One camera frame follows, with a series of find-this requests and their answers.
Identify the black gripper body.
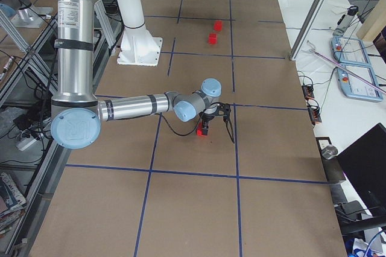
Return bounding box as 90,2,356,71
201,102,230,124

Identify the red block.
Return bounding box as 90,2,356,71
196,121,209,136
214,20,223,32
207,33,218,45

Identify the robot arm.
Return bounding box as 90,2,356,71
51,0,234,149

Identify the orange black connector block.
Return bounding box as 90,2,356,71
302,84,322,125

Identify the white pillar with base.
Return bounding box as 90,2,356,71
117,0,163,66

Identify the small metal cup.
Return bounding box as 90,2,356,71
321,145,338,160

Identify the upper teach pendant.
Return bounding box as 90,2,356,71
331,36,371,65

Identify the teach pendant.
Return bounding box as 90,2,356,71
337,63,384,102
331,36,371,65

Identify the lower teach pendant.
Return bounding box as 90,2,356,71
337,63,384,102

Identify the black laptop monitor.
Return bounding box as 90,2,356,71
337,123,385,217

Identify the white power strip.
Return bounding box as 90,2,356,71
16,136,40,151

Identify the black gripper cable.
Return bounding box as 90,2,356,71
161,112,206,137

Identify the aluminium frame post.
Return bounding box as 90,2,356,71
289,0,325,61

